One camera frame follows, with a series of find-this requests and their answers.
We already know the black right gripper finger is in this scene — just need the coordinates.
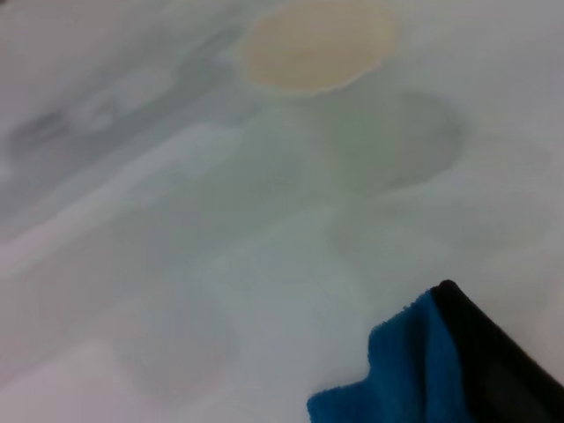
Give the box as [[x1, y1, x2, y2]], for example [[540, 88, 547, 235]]
[[430, 279, 564, 423]]

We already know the blue rag with black trim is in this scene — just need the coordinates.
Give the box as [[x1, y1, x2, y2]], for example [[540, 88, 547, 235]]
[[307, 288, 477, 423]]

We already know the white paper cup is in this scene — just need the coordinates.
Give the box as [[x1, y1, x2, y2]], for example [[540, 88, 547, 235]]
[[236, 0, 400, 190]]

